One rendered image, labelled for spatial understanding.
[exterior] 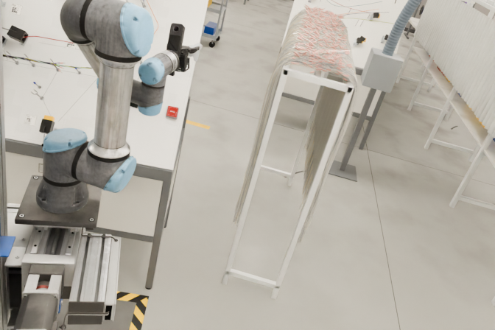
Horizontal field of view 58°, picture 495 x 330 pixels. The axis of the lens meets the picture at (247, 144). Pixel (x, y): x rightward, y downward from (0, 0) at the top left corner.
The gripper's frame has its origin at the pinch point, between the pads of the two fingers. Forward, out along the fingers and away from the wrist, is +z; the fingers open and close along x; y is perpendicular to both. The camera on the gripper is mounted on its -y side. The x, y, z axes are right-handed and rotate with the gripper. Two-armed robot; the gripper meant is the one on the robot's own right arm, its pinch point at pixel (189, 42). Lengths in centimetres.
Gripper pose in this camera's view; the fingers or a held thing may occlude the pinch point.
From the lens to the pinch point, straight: 172.9
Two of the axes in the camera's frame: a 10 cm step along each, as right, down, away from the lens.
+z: 2.5, -4.1, 8.8
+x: 9.6, 2.0, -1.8
